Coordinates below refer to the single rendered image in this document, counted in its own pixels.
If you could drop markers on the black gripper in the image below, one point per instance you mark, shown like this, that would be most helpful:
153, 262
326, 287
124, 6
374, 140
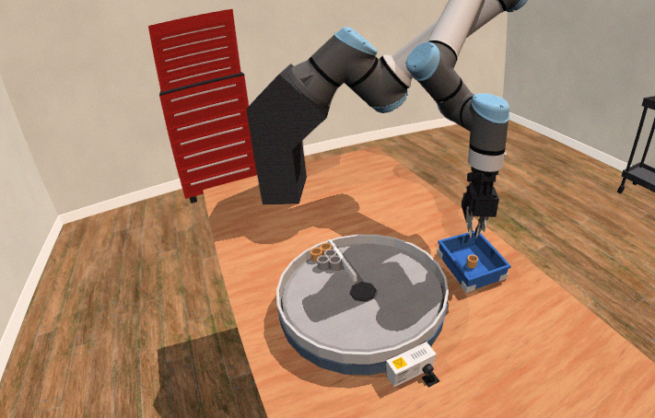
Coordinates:
482, 205

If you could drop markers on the round grey turntable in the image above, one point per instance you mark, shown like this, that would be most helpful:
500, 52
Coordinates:
397, 292

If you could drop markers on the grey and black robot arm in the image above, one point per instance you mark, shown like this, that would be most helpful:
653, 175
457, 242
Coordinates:
383, 83

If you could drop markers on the blue crate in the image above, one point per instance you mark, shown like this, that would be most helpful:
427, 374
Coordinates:
455, 257

